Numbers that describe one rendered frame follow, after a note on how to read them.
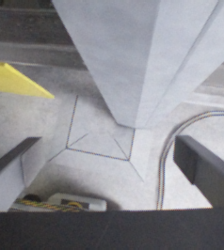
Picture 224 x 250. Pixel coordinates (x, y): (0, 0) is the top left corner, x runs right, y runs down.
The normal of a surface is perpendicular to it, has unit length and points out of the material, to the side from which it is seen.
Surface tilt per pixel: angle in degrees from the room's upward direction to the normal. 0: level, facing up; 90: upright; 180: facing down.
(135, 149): 11
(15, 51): 0
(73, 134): 7
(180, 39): 90
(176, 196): 0
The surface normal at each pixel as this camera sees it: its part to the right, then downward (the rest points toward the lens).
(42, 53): -0.11, -0.14
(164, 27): 0.03, 0.99
